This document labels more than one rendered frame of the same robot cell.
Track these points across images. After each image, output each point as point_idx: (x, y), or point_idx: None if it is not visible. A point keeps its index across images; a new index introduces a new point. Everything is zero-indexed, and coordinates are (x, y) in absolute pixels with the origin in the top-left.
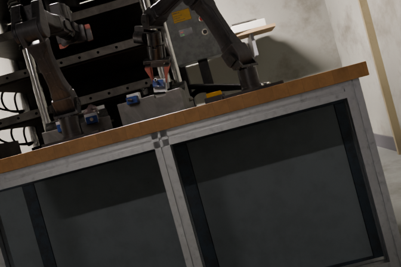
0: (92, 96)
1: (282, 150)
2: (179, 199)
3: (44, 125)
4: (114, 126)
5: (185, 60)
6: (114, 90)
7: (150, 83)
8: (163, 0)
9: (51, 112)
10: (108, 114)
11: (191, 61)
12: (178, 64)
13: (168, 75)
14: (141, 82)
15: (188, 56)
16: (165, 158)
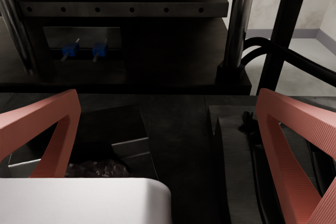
0: (101, 7)
1: None
2: None
3: (12, 38)
4: (128, 50)
5: None
6: (142, 8)
7: (208, 12)
8: None
9: (24, 15)
10: (124, 38)
11: None
12: None
13: (249, 14)
14: (193, 7)
15: None
16: None
